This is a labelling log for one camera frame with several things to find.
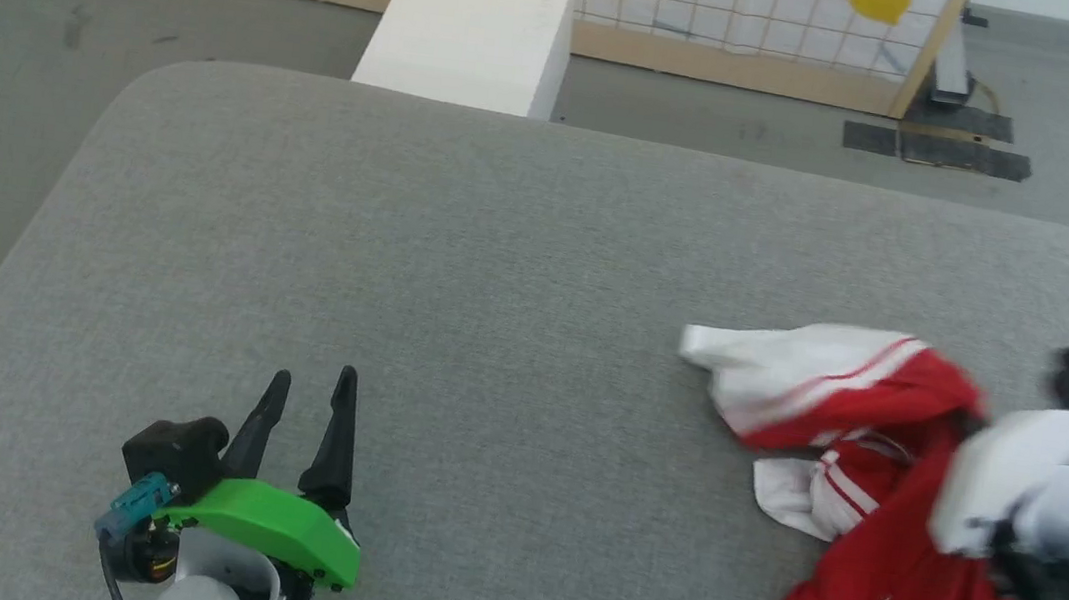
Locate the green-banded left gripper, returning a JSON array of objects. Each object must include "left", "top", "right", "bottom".
[{"left": 144, "top": 345, "right": 384, "bottom": 600}]

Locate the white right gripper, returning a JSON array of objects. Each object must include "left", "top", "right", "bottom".
[{"left": 926, "top": 395, "right": 1069, "bottom": 570}]

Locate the large black floor tape patch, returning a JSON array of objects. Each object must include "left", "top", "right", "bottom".
[{"left": 839, "top": 120, "right": 1036, "bottom": 184}]

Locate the small black floor tape patch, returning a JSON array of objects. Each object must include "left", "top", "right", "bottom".
[{"left": 900, "top": 98, "right": 1018, "bottom": 145}]

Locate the grey metal stand foot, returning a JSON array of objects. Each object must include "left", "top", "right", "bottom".
[{"left": 925, "top": 12, "right": 982, "bottom": 110}]

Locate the white rectangular box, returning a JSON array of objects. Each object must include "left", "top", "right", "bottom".
[{"left": 348, "top": 0, "right": 578, "bottom": 124}]

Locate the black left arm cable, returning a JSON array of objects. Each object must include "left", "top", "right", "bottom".
[{"left": 92, "top": 537, "right": 141, "bottom": 600}]

